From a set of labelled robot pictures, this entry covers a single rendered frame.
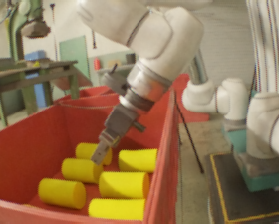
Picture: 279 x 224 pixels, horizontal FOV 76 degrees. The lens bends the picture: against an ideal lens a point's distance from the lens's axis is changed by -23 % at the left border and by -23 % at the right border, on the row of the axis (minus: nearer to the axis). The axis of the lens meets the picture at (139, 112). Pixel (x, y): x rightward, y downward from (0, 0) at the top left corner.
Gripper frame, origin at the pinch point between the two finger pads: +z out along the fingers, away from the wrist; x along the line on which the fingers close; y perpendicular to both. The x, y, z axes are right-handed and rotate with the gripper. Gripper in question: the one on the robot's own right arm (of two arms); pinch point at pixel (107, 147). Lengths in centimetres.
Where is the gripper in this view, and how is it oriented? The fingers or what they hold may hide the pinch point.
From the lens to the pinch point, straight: 56.5
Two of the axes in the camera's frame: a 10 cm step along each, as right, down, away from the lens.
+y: 8.2, 5.7, -0.6
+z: -5.1, 7.8, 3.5
